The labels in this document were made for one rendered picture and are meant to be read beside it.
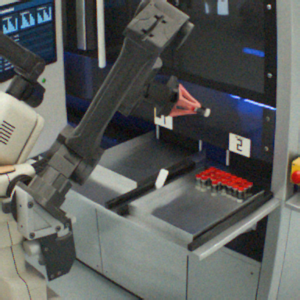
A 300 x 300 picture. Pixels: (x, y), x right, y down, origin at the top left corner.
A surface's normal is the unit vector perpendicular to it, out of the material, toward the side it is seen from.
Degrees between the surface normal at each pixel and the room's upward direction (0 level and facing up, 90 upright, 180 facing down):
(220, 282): 90
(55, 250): 90
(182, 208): 0
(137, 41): 98
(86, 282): 0
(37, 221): 90
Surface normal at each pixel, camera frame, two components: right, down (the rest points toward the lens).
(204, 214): -0.03, -0.91
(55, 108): 0.80, 0.23
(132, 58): -0.37, 0.51
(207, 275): -0.71, 0.31
